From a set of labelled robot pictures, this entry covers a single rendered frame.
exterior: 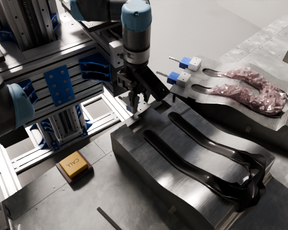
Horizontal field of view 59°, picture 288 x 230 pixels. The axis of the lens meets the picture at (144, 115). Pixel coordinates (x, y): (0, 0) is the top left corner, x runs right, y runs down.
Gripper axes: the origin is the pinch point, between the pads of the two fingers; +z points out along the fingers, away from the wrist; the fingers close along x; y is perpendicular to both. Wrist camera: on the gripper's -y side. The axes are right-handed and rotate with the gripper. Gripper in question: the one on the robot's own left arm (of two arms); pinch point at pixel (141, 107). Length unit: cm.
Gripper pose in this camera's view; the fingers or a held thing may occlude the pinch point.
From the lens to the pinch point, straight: 87.7
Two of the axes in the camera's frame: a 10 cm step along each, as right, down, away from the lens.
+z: -0.2, 6.5, 7.6
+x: -6.3, 5.8, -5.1
